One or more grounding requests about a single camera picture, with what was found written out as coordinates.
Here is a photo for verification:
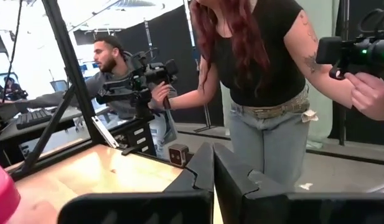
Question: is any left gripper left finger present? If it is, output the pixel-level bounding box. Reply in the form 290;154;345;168
162;141;215;193

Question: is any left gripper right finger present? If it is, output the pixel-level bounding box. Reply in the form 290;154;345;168
213;142;288;224

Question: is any red plastic bin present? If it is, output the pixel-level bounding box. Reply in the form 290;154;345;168
0;157;22;224

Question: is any person's hand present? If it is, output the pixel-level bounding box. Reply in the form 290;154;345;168
150;81;173;110
345;72;384;121

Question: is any black backdrop curtain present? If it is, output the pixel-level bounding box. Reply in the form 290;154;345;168
328;0;384;147
116;4;225;127

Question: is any person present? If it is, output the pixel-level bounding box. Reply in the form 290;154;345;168
3;76;26;100
0;34;180;159
148;0;384;187

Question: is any grey desk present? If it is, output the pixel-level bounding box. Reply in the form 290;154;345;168
0;105;113;147

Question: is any black keyboard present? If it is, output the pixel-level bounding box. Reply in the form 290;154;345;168
16;108;53;131

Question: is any small black table camera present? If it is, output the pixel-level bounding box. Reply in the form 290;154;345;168
167;142;190;168

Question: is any silver frame bracket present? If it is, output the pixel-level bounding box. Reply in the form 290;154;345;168
90;115;120;149

